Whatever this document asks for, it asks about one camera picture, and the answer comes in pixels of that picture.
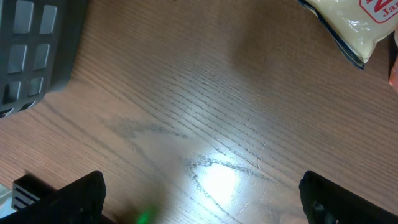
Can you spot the dark grey plastic basket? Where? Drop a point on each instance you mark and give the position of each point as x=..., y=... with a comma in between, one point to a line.
x=39, y=42

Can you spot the orange tissue pack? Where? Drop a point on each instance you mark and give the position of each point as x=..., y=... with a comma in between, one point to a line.
x=393, y=61

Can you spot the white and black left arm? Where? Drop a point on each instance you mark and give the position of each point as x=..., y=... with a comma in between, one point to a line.
x=80, y=202

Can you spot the yellow wet wipes pack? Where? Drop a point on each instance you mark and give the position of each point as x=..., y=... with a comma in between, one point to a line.
x=356, y=25

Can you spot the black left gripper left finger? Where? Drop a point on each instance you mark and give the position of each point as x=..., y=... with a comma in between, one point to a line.
x=38, y=203

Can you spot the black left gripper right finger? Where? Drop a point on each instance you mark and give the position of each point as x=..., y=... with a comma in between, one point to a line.
x=324, y=201

